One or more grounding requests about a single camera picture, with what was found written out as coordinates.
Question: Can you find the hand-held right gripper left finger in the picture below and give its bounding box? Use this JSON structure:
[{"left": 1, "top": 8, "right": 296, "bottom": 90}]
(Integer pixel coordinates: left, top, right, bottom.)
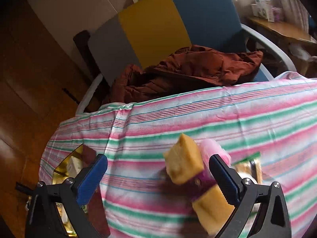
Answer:
[{"left": 25, "top": 154, "right": 109, "bottom": 238}]

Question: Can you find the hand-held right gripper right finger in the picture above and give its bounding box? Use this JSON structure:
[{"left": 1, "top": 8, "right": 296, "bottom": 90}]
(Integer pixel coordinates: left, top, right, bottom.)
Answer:
[{"left": 209, "top": 154, "right": 293, "bottom": 238}]

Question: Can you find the yellow sponge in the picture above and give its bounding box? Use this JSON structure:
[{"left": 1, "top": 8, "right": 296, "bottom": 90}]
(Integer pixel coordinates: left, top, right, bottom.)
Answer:
[
  {"left": 192, "top": 186, "right": 236, "bottom": 235},
  {"left": 163, "top": 133, "right": 204, "bottom": 185}
]

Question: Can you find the gold metal tin box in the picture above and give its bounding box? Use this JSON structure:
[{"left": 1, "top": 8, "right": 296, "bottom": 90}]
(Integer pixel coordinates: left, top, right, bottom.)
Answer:
[{"left": 53, "top": 144, "right": 111, "bottom": 238}]

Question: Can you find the green white snack packet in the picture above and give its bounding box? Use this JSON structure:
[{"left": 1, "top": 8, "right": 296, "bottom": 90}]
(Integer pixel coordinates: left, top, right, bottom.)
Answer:
[{"left": 231, "top": 151, "right": 263, "bottom": 182}]

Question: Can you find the purple snack packet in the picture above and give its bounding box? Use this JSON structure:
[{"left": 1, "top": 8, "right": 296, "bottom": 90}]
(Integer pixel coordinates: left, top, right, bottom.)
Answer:
[{"left": 191, "top": 171, "right": 218, "bottom": 201}]

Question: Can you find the pink plastic bottle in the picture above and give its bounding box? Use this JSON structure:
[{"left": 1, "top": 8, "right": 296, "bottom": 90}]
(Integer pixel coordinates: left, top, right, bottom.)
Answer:
[{"left": 199, "top": 139, "right": 232, "bottom": 179}]

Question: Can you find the striped pink green tablecloth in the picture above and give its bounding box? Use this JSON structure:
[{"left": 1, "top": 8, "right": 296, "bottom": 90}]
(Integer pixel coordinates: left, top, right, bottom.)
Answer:
[{"left": 40, "top": 72, "right": 317, "bottom": 238}]

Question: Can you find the wooden wardrobe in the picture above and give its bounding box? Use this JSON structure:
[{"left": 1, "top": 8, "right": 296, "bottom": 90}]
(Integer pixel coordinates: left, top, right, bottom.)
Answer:
[{"left": 0, "top": 0, "right": 99, "bottom": 228}]

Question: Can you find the rust brown padded jacket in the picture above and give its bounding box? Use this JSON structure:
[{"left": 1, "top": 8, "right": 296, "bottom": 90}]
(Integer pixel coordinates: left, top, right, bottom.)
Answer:
[{"left": 109, "top": 45, "right": 264, "bottom": 105}]

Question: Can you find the black rolled mat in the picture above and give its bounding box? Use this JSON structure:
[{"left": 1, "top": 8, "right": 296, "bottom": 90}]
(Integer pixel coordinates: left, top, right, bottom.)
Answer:
[{"left": 73, "top": 30, "right": 104, "bottom": 77}]

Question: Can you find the grey yellow blue chair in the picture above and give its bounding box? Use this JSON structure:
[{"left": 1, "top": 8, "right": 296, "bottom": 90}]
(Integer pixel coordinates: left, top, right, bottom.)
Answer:
[{"left": 74, "top": 0, "right": 298, "bottom": 114}]

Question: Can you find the wooden side desk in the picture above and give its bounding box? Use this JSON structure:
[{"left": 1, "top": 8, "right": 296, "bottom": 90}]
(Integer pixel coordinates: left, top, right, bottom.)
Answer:
[{"left": 244, "top": 16, "right": 317, "bottom": 47}]

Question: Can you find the pink tissue box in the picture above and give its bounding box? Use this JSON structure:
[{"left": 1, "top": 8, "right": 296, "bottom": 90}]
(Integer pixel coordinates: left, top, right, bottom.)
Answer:
[{"left": 271, "top": 7, "right": 283, "bottom": 21}]

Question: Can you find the tall white carton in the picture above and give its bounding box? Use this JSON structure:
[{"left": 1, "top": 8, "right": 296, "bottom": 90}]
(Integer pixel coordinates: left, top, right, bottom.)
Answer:
[{"left": 255, "top": 0, "right": 275, "bottom": 21}]

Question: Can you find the pink patterned curtain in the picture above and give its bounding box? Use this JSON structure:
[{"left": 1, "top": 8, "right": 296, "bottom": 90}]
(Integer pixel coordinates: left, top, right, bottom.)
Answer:
[{"left": 270, "top": 0, "right": 310, "bottom": 37}]

